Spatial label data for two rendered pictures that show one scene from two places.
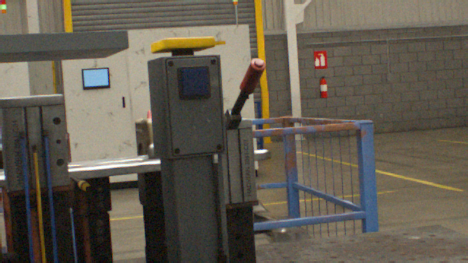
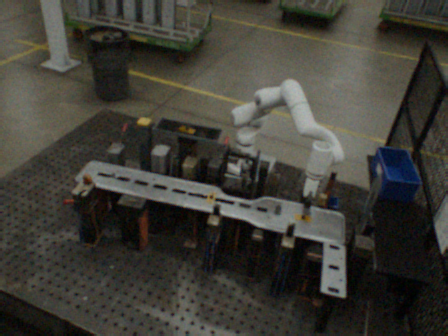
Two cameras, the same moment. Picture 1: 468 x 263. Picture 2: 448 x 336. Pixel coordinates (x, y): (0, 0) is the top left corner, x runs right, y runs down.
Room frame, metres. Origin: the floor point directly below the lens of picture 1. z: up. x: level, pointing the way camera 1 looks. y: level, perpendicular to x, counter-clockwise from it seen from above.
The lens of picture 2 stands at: (2.26, 1.46, 2.39)
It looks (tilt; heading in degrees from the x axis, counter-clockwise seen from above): 37 degrees down; 210
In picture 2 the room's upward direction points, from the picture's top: 6 degrees clockwise
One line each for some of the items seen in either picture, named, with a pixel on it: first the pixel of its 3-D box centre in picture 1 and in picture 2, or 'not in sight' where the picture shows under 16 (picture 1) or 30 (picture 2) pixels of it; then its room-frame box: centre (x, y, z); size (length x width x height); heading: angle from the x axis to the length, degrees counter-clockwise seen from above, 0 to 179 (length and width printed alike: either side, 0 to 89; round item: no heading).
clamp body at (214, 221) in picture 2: not in sight; (212, 242); (1.08, 0.74, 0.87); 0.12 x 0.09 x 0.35; 20
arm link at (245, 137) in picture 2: not in sight; (252, 124); (0.32, 0.49, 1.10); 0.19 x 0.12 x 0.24; 144
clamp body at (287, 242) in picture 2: not in sight; (282, 264); (0.98, 1.08, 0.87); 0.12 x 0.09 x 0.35; 20
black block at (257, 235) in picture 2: not in sight; (254, 256); (1.00, 0.94, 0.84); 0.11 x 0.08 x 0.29; 20
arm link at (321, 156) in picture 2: not in sight; (320, 157); (0.77, 1.06, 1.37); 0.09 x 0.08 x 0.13; 145
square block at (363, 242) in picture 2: not in sight; (354, 268); (0.80, 1.36, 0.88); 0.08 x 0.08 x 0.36; 20
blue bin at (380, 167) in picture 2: not in sight; (394, 173); (0.24, 1.33, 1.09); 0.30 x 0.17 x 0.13; 27
